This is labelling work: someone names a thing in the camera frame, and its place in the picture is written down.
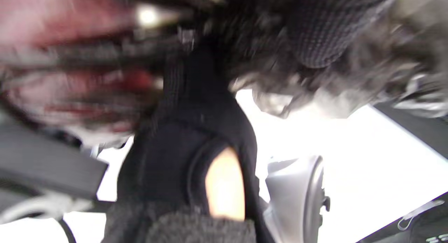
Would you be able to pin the person's left hand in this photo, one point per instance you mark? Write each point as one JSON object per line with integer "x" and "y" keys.
{"x": 182, "y": 159}

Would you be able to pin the black plastic garbage bag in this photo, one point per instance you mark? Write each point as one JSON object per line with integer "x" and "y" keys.
{"x": 385, "y": 61}

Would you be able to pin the crumpled pink paper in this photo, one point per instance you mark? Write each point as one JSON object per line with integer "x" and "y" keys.
{"x": 52, "y": 19}

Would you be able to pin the grey white left hand controller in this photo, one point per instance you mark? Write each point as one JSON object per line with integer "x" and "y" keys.
{"x": 294, "y": 201}

